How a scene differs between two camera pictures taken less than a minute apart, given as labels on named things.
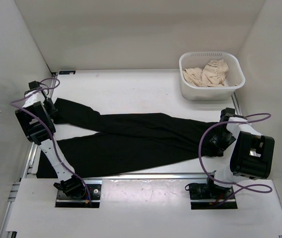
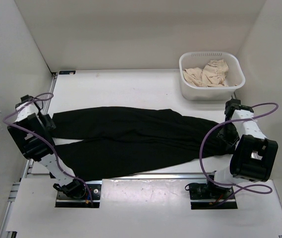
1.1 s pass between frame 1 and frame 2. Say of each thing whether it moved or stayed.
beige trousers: stayed
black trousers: moved
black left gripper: moved
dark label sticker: stayed
